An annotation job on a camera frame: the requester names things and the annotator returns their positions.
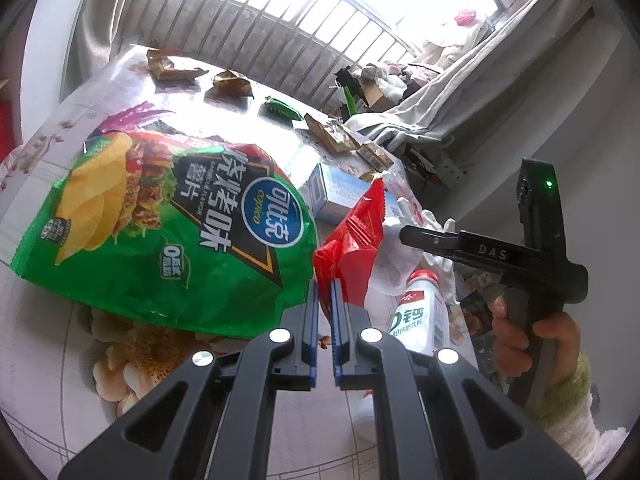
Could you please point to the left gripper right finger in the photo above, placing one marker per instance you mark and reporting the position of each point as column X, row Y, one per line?
column 352, row 369

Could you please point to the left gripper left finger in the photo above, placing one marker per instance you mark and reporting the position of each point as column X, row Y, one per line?
column 298, row 370

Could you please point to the red snack wrapper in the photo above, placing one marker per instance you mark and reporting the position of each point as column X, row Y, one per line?
column 349, row 253

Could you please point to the green potato chip bag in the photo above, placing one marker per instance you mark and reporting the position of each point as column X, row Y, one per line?
column 165, row 229

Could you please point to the right hand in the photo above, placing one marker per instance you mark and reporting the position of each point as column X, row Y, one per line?
column 512, row 342

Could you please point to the white milk bottle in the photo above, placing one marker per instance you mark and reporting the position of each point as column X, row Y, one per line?
column 421, row 320

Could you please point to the white crumpled tissue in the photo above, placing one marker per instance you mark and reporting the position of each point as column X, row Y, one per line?
column 395, row 261

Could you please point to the light blue carton box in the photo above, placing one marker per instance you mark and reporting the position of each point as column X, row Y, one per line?
column 330, row 193

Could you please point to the grey curtain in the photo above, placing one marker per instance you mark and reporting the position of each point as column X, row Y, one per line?
column 528, row 39

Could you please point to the small tan box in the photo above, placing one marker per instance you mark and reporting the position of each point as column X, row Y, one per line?
column 375, row 156

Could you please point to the floral tablecloth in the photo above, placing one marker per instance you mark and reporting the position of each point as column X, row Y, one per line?
column 68, row 371

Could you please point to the tan snack wrapper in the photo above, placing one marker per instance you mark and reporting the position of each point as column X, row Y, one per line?
column 332, row 135

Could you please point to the small green wrapper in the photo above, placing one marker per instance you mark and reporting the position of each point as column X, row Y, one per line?
column 282, row 109

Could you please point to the gold crumpled wrapper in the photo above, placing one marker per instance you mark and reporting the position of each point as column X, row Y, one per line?
column 228, row 83

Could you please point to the brown crumpled wrapper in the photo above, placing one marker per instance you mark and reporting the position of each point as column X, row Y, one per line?
column 172, row 65

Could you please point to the metal window railing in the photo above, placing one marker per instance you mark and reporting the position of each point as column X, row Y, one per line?
column 293, row 46

